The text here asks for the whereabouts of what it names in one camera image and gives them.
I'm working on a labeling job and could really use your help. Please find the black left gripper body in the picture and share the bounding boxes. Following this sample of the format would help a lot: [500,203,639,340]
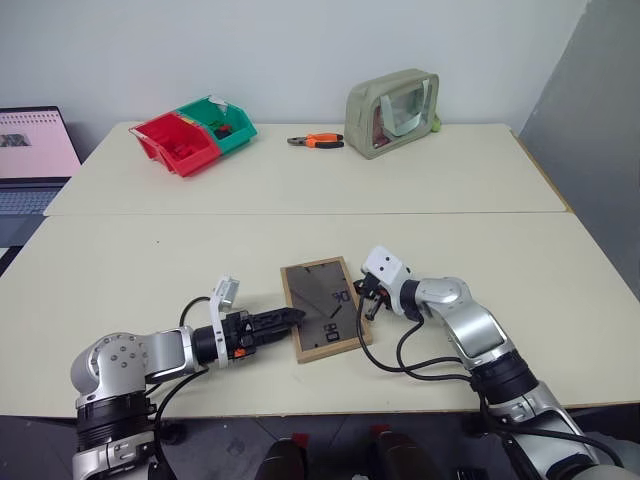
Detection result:
[221,309,262,362]

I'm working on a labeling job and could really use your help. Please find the open laptop with pink screen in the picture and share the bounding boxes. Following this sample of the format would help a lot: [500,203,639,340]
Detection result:
[0,105,84,249]

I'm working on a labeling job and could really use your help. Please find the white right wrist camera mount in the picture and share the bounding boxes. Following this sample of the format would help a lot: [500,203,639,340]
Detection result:
[360,245,414,303]

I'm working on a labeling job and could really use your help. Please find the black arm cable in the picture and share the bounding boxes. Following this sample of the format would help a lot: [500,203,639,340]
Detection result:
[146,296,214,476]
[355,298,490,401]

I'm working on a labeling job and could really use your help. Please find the beige pouch with clear window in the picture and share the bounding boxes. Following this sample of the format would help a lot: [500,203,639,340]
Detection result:
[344,68,441,162]

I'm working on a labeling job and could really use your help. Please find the wooden picture frame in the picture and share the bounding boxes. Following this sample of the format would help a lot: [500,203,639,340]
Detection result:
[279,255,375,366]

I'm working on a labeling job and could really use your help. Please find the orange black handled pliers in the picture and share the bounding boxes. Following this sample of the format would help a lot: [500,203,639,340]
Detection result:
[286,132,346,150]

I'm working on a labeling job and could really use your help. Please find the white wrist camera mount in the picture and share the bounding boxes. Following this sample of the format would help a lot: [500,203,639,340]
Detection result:
[208,273,242,370]
[360,245,414,303]

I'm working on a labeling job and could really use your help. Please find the green plastic storage bin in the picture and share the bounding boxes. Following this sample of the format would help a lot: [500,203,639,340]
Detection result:
[174,94,259,157]

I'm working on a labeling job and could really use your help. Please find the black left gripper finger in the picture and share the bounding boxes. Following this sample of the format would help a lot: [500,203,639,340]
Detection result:
[255,322,302,347]
[255,307,307,327]

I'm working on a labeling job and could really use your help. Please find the red plastic storage bin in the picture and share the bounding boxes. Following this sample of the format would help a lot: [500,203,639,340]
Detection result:
[128,111,223,180]

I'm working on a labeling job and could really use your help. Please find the dark rounded shape red tag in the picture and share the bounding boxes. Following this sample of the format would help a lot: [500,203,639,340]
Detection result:
[261,431,312,480]

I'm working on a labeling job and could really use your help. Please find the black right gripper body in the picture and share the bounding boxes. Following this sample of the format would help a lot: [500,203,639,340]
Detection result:
[360,271,391,304]

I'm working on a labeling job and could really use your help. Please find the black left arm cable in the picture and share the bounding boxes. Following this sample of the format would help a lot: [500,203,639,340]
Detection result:
[146,296,214,476]

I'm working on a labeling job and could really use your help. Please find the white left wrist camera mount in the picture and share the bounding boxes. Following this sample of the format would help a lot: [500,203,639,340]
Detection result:
[208,273,242,370]

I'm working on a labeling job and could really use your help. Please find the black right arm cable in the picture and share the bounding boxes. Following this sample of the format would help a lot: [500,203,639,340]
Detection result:
[355,298,490,401]

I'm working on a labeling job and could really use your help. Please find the grey partition panel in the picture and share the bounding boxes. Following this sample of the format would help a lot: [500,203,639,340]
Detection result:
[517,0,640,304]

